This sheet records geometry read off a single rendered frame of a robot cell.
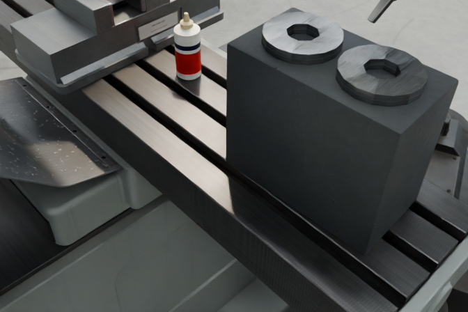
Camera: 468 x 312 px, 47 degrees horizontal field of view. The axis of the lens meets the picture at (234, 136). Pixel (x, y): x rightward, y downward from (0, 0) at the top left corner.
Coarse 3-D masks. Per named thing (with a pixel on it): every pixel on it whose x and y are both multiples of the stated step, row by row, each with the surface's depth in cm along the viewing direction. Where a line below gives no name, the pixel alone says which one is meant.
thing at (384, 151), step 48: (240, 48) 59; (288, 48) 57; (336, 48) 57; (384, 48) 57; (240, 96) 62; (288, 96) 57; (336, 96) 53; (384, 96) 51; (432, 96) 53; (240, 144) 67; (288, 144) 61; (336, 144) 55; (384, 144) 51; (432, 144) 60; (288, 192) 65; (336, 192) 59; (384, 192) 54
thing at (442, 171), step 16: (448, 128) 126; (464, 128) 130; (448, 144) 123; (464, 144) 127; (432, 160) 122; (448, 160) 122; (464, 160) 124; (432, 176) 119; (448, 176) 119; (464, 176) 122; (448, 192) 115; (464, 192) 118; (464, 288) 100; (448, 304) 103; (464, 304) 102
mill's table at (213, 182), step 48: (0, 0) 104; (48, 0) 109; (0, 48) 105; (96, 96) 82; (144, 96) 82; (192, 96) 84; (144, 144) 75; (192, 144) 78; (192, 192) 71; (240, 192) 68; (432, 192) 69; (240, 240) 67; (288, 240) 63; (336, 240) 63; (384, 240) 66; (432, 240) 63; (288, 288) 63; (336, 288) 58; (384, 288) 60; (432, 288) 59
